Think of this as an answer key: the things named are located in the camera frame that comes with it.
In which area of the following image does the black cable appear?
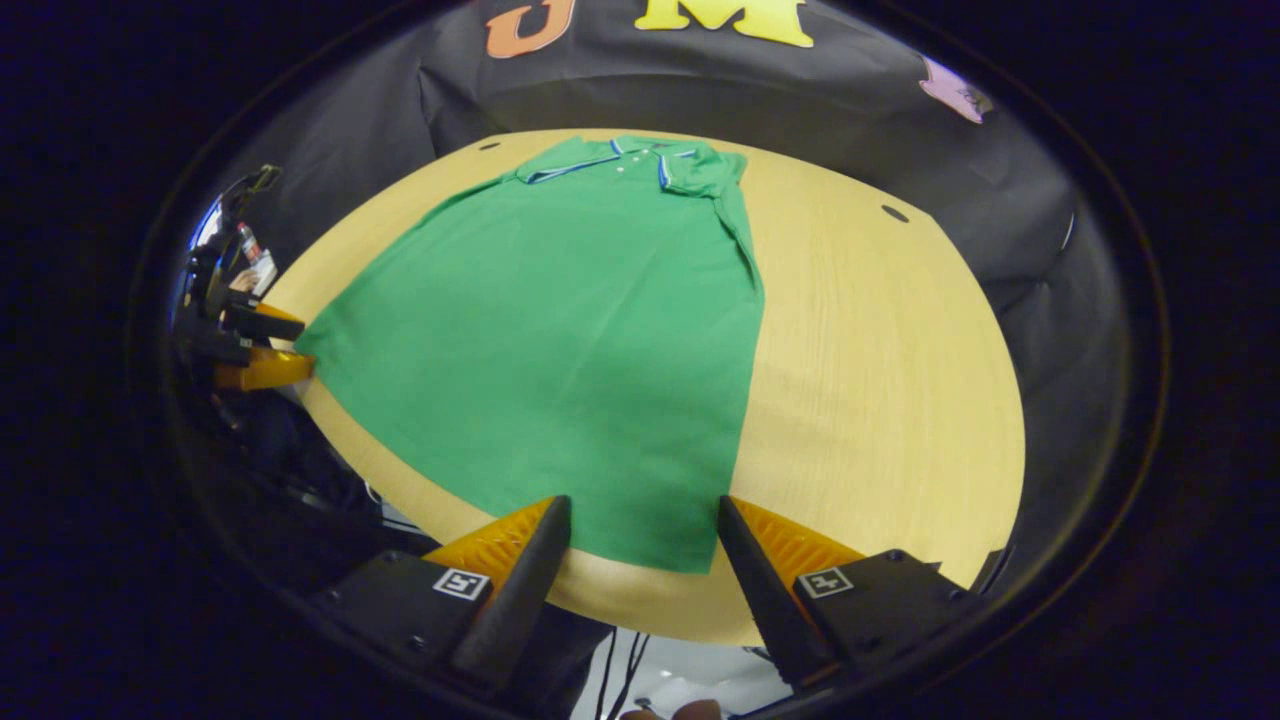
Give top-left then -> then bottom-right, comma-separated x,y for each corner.
595,630 -> 653,720

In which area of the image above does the black backdrop cloth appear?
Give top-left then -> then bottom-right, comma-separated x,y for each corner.
215,0 -> 1111,321

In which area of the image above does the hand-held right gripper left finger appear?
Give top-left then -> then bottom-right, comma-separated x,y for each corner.
310,495 -> 573,696

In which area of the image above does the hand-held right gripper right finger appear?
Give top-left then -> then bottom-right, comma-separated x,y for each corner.
718,495 -> 986,696

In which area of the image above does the green T-shirt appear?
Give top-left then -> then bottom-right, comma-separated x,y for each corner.
293,133 -> 767,576

